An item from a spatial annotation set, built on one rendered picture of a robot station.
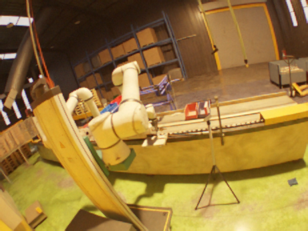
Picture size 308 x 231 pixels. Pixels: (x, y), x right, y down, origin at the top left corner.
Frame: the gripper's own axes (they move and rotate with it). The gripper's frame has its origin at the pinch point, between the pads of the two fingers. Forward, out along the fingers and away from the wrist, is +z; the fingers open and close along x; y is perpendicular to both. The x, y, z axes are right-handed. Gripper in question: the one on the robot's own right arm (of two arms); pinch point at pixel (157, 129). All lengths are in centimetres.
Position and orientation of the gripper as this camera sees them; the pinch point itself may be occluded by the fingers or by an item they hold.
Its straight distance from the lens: 183.0
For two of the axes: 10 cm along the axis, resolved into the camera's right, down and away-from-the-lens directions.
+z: 3.1, 8.9, 3.3
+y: 8.9, -1.5, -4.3
